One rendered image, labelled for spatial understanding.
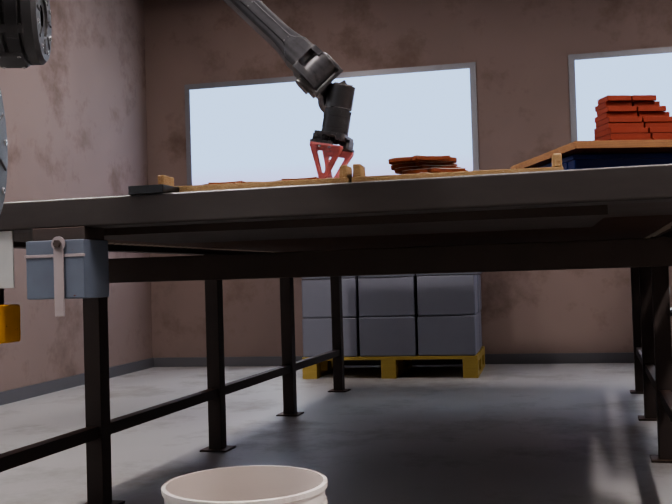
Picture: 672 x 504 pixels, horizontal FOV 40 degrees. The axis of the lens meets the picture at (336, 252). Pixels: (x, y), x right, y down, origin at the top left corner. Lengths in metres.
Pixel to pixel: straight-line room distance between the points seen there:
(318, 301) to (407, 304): 0.65
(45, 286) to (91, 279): 0.09
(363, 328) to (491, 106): 2.18
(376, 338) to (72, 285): 4.85
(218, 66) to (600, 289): 3.70
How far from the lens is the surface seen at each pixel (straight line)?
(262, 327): 7.88
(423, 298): 6.58
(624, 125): 2.64
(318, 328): 6.73
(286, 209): 1.76
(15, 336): 2.08
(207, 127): 8.10
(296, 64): 1.94
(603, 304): 7.54
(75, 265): 1.93
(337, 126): 1.93
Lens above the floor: 0.74
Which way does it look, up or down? 2 degrees up
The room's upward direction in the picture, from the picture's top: 2 degrees counter-clockwise
